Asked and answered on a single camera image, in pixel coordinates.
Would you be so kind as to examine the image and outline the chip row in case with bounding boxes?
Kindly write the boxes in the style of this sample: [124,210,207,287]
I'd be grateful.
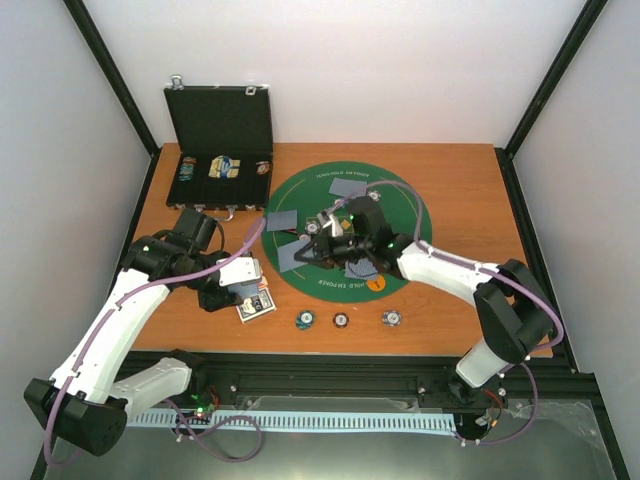
[178,157,197,182]

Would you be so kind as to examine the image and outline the orange big blind button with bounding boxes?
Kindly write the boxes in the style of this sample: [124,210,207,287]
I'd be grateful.
[366,274,386,292]

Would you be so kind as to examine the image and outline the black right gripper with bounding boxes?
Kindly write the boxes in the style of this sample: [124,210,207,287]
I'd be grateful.
[294,229,371,270]

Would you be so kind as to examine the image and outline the green round poker mat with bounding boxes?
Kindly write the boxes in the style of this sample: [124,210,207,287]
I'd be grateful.
[262,161,418,303]

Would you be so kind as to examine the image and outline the face-down cards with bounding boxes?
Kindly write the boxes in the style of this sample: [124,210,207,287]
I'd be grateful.
[266,210,298,232]
[329,178,367,197]
[345,259,379,280]

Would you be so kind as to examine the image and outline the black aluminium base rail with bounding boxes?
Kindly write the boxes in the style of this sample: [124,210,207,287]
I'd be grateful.
[119,349,601,416]

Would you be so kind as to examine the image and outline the face-down cards top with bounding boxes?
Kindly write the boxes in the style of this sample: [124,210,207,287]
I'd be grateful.
[329,178,367,197]

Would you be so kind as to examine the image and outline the face-down card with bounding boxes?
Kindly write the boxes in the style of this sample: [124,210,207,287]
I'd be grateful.
[276,240,310,273]

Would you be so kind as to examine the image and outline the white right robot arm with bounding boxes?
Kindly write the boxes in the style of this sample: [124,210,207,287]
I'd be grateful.
[294,196,559,391]

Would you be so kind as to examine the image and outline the light blue cable duct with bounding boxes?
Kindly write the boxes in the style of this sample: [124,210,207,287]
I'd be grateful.
[127,408,456,436]

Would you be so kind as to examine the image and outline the black poker chip case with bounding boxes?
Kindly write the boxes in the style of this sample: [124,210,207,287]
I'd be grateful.
[164,75,274,220]

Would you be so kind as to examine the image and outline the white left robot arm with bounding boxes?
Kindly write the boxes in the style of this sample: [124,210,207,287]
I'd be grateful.
[24,209,245,464]

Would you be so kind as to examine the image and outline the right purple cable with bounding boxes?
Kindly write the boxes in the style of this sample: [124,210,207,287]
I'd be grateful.
[327,180,564,446]

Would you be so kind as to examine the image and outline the face-down cards bottom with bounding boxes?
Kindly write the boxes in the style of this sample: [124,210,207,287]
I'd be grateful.
[345,259,379,280]

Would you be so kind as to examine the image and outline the teal chip stack on table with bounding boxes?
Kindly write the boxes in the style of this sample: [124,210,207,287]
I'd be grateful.
[295,310,316,331]

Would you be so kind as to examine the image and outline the yellow card box in case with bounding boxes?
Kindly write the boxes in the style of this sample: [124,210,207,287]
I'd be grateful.
[208,155,241,179]

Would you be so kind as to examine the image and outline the blue card box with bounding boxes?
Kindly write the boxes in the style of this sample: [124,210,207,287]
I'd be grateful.
[236,289,277,323]

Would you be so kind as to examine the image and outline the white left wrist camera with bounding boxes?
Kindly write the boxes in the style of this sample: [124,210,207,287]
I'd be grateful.
[218,256,262,287]

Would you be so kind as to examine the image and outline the brown chip stack on table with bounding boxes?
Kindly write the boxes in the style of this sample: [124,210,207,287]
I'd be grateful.
[333,312,349,328]

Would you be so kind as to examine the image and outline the red chip in case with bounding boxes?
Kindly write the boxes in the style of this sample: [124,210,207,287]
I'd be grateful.
[256,161,271,175]

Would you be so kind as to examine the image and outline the purple chip stack on table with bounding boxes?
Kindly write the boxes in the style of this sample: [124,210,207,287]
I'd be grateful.
[382,310,402,326]

